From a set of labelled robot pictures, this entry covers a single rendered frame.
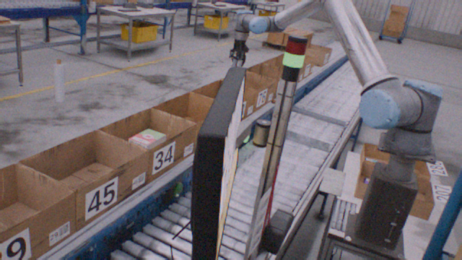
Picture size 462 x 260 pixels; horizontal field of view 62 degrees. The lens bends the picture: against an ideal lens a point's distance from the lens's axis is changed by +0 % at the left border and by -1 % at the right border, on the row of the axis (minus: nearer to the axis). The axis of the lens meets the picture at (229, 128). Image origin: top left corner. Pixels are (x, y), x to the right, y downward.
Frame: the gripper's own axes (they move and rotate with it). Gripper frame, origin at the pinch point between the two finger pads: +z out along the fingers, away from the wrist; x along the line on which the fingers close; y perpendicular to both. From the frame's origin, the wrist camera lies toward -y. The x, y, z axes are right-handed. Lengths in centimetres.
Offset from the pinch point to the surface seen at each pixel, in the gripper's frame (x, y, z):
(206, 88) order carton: -20.1, -3.6, 17.7
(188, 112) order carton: -20.1, 18.4, 28.2
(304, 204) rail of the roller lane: 66, 47, 44
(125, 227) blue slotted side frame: 6, 114, 41
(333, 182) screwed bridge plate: 75, 16, 44
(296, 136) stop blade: 41, -26, 42
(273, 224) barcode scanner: 64, 120, 10
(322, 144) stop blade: 60, -25, 41
